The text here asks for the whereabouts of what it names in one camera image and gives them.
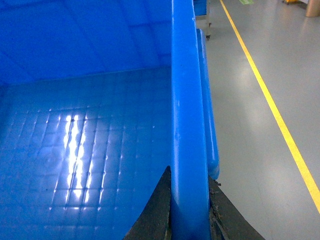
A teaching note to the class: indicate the blue plastic crate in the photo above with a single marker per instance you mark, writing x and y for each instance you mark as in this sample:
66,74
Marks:
97,98

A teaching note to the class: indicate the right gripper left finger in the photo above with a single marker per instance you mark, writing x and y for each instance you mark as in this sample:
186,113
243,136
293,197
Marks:
154,221

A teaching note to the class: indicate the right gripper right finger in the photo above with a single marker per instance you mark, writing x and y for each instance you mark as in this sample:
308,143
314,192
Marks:
226,222

